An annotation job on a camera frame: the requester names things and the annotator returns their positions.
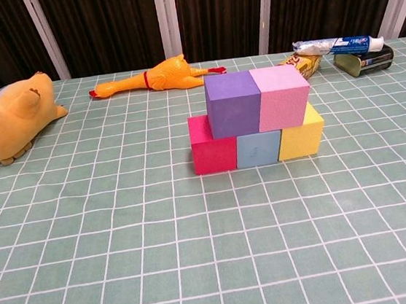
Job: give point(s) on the red foam cube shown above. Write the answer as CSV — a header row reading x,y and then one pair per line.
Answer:
x,y
212,156

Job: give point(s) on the purple foam cube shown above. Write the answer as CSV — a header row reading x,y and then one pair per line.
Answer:
x,y
233,108

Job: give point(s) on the light blue foam cube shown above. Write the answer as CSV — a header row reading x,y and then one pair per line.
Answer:
x,y
257,149

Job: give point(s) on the pink foam cube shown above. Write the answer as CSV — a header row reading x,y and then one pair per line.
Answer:
x,y
281,102

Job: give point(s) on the yellow foam cube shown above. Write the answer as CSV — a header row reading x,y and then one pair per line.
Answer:
x,y
301,141

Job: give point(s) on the yellow rubber chicken toy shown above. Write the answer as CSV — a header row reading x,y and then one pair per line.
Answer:
x,y
168,75

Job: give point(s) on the green checked tablecloth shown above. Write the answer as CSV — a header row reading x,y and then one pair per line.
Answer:
x,y
214,249

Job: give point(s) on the gold snack packet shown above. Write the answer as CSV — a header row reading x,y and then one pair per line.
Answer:
x,y
307,65

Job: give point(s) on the white blue toothpaste tube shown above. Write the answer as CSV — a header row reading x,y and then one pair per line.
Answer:
x,y
341,45

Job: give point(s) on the dark tin can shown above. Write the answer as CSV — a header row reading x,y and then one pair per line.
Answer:
x,y
365,62

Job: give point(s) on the yellow plush animal toy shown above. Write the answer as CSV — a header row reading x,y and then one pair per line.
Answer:
x,y
8,119

